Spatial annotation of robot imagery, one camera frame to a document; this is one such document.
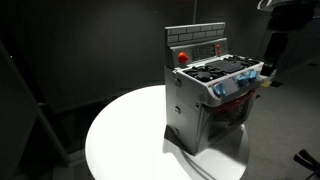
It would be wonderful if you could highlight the black ribbed griddle plate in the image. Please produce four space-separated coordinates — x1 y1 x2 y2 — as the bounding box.
208 59 247 75

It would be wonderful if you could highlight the black number keypad panel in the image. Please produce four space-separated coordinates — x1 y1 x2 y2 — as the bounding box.
189 43 217 61

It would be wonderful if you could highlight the grey toy kitchen stove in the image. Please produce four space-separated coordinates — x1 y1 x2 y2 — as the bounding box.
163 21 266 157

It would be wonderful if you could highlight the dark metal frame beam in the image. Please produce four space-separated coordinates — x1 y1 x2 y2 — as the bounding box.
0 39 74 168

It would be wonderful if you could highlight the red oven door handle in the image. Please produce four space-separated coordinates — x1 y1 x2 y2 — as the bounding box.
213 89 258 112

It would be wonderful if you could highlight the black stand leg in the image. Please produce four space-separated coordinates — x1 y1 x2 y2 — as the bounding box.
293 148 320 177

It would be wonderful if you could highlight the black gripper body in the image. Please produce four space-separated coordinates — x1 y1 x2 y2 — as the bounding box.
260 59 279 88

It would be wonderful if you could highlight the large orange round knob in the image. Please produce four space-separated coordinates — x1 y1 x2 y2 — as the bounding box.
177 51 191 65

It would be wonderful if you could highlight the toy oven door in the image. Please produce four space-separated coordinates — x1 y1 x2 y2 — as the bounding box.
205 88 258 145

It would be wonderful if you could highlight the blue stove knob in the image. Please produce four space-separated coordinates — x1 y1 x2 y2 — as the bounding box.
235 73 250 87
248 68 260 81
212 82 228 98

